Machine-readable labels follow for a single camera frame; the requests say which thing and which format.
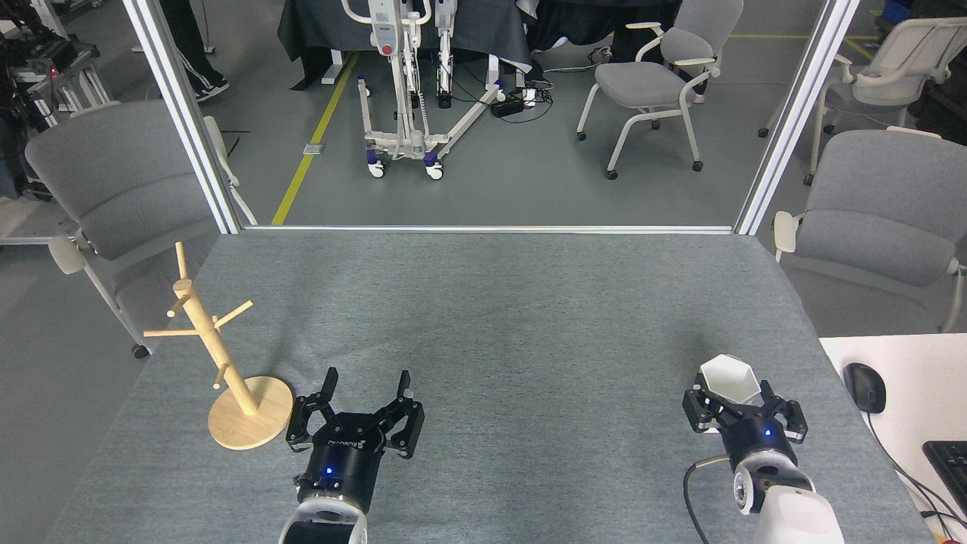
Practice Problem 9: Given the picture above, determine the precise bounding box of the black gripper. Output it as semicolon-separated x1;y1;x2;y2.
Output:
683;380;808;464
286;368;425;515

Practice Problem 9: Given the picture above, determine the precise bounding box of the white hexagonal cup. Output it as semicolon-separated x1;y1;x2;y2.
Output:
699;354;762;406

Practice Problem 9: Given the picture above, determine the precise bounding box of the wooden cup rack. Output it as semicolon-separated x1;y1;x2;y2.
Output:
144;242;295;452

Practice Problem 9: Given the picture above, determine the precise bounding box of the metal equipment rack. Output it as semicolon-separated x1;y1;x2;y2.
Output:
0;0;114;131

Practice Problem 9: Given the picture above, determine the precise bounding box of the black computer mouse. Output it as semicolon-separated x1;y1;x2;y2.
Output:
843;363;887;414

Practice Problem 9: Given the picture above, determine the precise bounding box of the white desk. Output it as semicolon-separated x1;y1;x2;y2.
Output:
820;333;967;544

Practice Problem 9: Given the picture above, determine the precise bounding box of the black keyboard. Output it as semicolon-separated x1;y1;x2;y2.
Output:
922;440;967;516

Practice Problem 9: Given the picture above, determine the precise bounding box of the white wheeled stand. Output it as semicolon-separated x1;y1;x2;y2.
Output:
340;0;508;181

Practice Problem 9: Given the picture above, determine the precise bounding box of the white chair with armrests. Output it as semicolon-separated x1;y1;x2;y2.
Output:
758;17;967;187

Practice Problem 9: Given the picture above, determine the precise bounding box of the black draped table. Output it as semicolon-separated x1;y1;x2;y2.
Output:
277;0;534;91

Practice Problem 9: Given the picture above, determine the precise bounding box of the person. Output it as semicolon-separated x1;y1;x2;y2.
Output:
159;0;230;104

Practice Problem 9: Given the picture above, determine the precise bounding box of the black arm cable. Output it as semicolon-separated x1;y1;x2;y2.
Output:
684;456;732;544

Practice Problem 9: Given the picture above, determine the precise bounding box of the black mouse cable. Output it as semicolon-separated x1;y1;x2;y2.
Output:
865;412;967;531

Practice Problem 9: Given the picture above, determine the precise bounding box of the silver frame rail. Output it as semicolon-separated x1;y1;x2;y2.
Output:
242;224;737;235

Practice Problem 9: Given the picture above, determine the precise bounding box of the grey chair with white frame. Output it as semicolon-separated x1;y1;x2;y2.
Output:
25;100;258;360
772;127;967;335
576;0;745;181

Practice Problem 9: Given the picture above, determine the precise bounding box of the silver frame post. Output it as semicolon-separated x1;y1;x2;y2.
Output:
734;0;862;236
121;0;243;235

